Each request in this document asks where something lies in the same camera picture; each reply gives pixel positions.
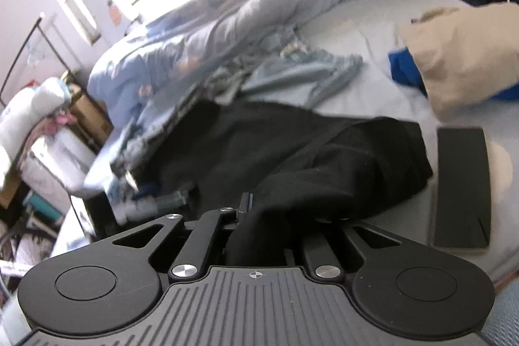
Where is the cardboard box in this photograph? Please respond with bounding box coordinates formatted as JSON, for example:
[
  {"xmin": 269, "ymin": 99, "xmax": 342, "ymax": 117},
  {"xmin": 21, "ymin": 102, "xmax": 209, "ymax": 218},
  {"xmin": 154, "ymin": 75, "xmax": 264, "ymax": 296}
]
[{"xmin": 61, "ymin": 71, "xmax": 114, "ymax": 151}]

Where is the light blue striped garment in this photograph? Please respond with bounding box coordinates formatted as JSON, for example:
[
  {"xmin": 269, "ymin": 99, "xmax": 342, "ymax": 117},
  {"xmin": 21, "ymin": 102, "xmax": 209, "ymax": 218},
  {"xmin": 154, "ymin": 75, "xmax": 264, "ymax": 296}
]
[{"xmin": 218, "ymin": 25, "xmax": 364, "ymax": 108}]

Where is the black garment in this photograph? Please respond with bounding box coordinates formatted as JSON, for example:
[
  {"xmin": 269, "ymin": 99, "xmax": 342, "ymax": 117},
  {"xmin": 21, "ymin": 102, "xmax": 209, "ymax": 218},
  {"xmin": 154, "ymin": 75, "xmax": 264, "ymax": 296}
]
[{"xmin": 139, "ymin": 101, "xmax": 433, "ymax": 267}]

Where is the blue hoodie with letters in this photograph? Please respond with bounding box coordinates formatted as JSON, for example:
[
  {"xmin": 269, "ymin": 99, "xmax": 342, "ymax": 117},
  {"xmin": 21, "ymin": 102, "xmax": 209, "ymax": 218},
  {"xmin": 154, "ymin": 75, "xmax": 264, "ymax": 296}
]
[{"xmin": 86, "ymin": 21, "xmax": 228, "ymax": 152}]

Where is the clear plastic storage bag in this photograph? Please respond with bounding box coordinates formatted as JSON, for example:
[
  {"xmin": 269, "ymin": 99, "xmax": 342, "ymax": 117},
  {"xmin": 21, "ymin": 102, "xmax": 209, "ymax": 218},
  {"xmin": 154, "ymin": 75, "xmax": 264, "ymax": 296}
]
[{"xmin": 19, "ymin": 127, "xmax": 96, "ymax": 214}]

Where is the black folding board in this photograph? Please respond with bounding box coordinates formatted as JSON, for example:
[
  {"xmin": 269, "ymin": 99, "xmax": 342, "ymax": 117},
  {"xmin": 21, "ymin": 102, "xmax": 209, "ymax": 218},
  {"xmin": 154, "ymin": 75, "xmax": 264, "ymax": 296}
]
[{"xmin": 433, "ymin": 126, "xmax": 492, "ymax": 250}]

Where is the royal blue garment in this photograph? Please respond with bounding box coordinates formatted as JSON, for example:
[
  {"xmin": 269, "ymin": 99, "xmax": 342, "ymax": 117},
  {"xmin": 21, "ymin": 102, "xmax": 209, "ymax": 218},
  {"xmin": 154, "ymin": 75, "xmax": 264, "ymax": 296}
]
[{"xmin": 388, "ymin": 48, "xmax": 519, "ymax": 102}]

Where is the beige garment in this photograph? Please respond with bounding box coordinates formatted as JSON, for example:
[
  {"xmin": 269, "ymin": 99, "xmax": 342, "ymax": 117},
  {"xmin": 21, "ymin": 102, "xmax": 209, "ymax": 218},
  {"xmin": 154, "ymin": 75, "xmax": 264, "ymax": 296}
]
[{"xmin": 400, "ymin": 3, "xmax": 518, "ymax": 117}]

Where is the white rolled bedding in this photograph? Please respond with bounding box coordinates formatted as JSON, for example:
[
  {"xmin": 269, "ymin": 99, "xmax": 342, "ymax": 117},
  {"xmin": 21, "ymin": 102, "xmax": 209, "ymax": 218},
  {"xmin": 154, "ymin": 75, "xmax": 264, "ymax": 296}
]
[{"xmin": 0, "ymin": 77, "xmax": 71, "ymax": 172}]

